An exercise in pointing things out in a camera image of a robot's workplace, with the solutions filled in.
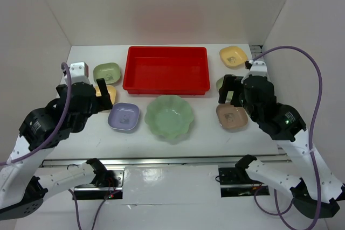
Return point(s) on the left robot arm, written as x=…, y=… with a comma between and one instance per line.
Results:
x=22, y=193

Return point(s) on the green square plate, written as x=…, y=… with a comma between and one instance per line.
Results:
x=110, y=72
x=219, y=84

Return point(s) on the aluminium rail front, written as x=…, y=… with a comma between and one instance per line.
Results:
x=59, y=163

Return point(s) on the aluminium rail right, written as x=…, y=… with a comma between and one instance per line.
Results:
x=256, y=49

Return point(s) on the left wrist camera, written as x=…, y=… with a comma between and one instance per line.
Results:
x=79, y=72

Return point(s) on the red plastic bin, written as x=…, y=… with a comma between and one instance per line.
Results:
x=166, y=70

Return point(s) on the aluminium rail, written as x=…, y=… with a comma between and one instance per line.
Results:
x=256, y=49
x=59, y=163

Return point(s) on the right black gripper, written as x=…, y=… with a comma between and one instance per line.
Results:
x=228, y=85

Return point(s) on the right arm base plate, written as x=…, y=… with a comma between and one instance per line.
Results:
x=234, y=183

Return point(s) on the purple square panda plate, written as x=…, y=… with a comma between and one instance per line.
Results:
x=124, y=116

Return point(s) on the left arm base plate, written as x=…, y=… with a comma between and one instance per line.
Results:
x=112, y=188

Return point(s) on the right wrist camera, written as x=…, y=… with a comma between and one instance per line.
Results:
x=255, y=68

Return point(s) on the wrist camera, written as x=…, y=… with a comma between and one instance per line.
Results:
x=79, y=72
x=255, y=68

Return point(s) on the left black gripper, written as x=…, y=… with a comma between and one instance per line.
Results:
x=102, y=103

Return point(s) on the yellow square plate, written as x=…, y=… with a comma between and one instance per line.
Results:
x=111, y=90
x=233, y=56

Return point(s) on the pink-brown square panda plate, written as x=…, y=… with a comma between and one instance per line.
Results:
x=231, y=117

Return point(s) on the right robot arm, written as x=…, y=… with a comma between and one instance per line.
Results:
x=313, y=189

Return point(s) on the green scalloped bowl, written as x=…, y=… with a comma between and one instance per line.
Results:
x=169, y=116

